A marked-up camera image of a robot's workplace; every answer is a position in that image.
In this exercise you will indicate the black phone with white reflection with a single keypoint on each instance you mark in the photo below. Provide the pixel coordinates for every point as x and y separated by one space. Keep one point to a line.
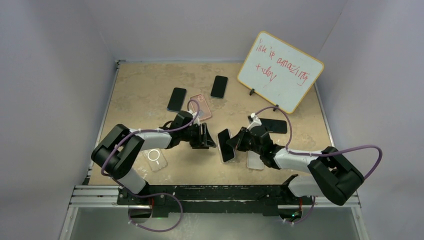
227 153

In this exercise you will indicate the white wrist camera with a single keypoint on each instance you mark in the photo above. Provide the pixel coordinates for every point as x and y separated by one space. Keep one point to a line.
254 121
195 117

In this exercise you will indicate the frosted clear phone case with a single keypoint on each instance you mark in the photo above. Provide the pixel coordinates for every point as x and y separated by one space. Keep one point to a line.
254 162

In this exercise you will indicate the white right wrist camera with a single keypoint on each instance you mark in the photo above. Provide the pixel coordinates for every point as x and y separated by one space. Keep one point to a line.
254 121

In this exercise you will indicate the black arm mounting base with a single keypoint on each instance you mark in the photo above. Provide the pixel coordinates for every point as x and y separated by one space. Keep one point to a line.
267 200

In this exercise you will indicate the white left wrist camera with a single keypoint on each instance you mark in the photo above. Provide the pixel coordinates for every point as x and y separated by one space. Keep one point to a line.
195 117

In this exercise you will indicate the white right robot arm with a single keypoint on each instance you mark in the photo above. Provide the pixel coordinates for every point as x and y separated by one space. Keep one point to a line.
330 174

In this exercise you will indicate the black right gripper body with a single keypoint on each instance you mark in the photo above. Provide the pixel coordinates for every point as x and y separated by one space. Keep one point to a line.
247 143

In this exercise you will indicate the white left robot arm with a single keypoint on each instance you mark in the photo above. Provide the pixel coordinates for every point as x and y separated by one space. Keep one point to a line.
118 151

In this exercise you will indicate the clear magsafe case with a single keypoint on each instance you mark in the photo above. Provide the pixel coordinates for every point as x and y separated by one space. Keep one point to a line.
155 159
232 162

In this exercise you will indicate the pink phone case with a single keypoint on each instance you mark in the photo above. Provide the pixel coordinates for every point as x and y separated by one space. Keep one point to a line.
204 110

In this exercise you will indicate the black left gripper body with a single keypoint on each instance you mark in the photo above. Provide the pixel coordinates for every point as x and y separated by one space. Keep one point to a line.
192 135

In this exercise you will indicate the yellow framed whiteboard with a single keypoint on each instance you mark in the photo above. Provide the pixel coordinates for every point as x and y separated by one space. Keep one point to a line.
279 72

